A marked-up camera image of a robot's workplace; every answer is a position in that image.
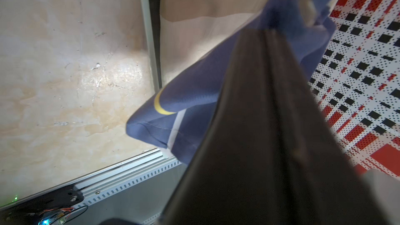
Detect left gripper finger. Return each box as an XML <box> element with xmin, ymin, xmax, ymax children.
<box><xmin>159</xmin><ymin>29</ymin><xmax>387</xmax><ymax>225</ymax></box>

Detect navy blue striped pillowcase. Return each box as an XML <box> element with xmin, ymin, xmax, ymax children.
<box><xmin>126</xmin><ymin>0</ymin><xmax>335</xmax><ymax>164</ymax></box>

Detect beige and grey pillowcase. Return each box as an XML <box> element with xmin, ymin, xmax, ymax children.
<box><xmin>160</xmin><ymin>0</ymin><xmax>268</xmax><ymax>84</ymax></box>

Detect mint green plastic basket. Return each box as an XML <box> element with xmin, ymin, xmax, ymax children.
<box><xmin>141</xmin><ymin>0</ymin><xmax>160</xmax><ymax>92</ymax></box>

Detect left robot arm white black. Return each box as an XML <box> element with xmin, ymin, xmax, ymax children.
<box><xmin>158</xmin><ymin>30</ymin><xmax>400</xmax><ymax>225</ymax></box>

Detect green circuit board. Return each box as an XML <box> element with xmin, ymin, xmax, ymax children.
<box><xmin>38</xmin><ymin>206</ymin><xmax>89</xmax><ymax>225</ymax></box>

